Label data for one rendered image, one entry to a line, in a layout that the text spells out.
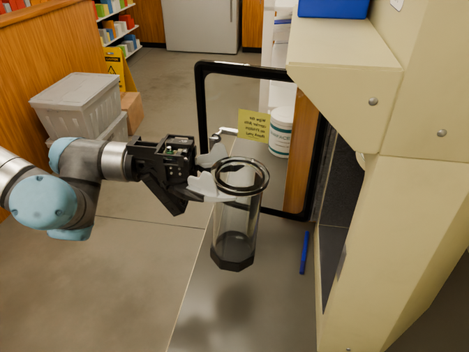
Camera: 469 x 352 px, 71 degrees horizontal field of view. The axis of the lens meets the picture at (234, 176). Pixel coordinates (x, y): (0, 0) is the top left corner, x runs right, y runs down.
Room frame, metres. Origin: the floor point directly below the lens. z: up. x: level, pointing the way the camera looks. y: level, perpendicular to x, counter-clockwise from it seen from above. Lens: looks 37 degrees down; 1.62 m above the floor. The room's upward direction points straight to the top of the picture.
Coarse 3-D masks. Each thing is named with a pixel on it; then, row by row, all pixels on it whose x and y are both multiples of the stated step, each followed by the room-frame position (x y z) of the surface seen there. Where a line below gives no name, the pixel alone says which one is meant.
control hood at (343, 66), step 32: (320, 32) 0.45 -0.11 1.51; (352, 32) 0.45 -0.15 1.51; (288, 64) 0.34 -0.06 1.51; (320, 64) 0.33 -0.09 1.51; (352, 64) 0.33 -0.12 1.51; (384, 64) 0.33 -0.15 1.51; (320, 96) 0.33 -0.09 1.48; (352, 96) 0.32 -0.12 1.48; (384, 96) 0.32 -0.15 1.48; (352, 128) 0.32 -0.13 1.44; (384, 128) 0.32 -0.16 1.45
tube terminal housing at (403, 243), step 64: (384, 0) 0.47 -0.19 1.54; (448, 0) 0.31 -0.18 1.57; (448, 64) 0.31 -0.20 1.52; (448, 128) 0.31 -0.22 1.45; (384, 192) 0.31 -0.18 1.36; (448, 192) 0.30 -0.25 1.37; (384, 256) 0.31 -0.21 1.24; (448, 256) 0.35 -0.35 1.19; (320, 320) 0.35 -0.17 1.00; (384, 320) 0.30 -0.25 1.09
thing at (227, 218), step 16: (224, 160) 0.52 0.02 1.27; (240, 160) 0.52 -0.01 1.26; (256, 160) 0.52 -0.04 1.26; (224, 176) 0.51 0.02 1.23; (240, 176) 0.52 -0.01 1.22; (256, 176) 0.51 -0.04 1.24; (240, 192) 0.43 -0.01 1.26; (224, 208) 0.44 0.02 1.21; (240, 208) 0.44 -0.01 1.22; (256, 208) 0.45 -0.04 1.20; (224, 224) 0.44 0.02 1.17; (240, 224) 0.44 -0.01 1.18; (256, 224) 0.46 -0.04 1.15; (224, 240) 0.44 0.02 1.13; (240, 240) 0.44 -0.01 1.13; (224, 256) 0.44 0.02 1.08; (240, 256) 0.44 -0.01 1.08
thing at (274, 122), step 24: (216, 96) 0.70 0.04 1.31; (240, 96) 0.69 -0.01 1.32; (264, 96) 0.67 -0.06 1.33; (288, 96) 0.65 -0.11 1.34; (216, 120) 0.70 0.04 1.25; (240, 120) 0.69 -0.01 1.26; (264, 120) 0.67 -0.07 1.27; (288, 120) 0.65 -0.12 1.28; (312, 120) 0.63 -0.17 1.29; (240, 144) 0.69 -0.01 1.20; (264, 144) 0.67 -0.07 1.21; (288, 144) 0.65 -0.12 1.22; (312, 144) 0.63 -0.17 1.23; (288, 168) 0.65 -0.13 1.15; (264, 192) 0.66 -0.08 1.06; (288, 192) 0.64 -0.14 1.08
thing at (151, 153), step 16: (128, 144) 0.50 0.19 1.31; (144, 144) 0.51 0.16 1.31; (160, 144) 0.50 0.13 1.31; (176, 144) 0.51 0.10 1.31; (192, 144) 0.51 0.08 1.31; (128, 160) 0.49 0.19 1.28; (144, 160) 0.50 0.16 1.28; (160, 160) 0.47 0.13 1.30; (176, 160) 0.47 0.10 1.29; (192, 160) 0.52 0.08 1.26; (128, 176) 0.48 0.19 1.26; (160, 176) 0.47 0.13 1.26; (176, 176) 0.48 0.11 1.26
